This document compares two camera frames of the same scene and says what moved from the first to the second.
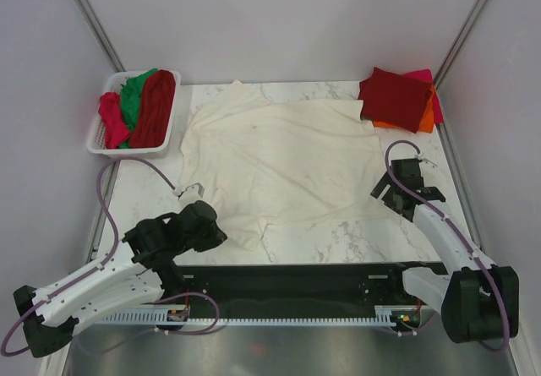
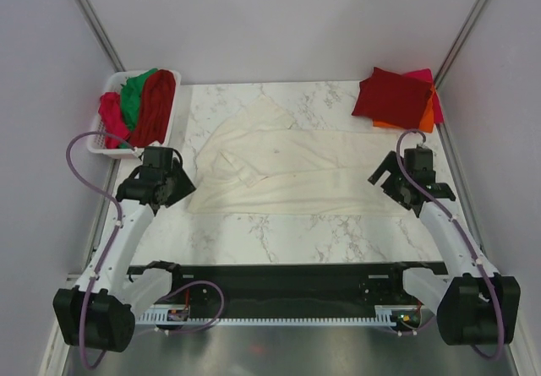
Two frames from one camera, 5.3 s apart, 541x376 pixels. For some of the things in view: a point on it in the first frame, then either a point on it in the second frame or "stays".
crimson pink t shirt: [110, 111] stays
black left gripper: [216, 237] → [185, 185]
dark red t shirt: [153, 117] stays
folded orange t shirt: [427, 122] stays
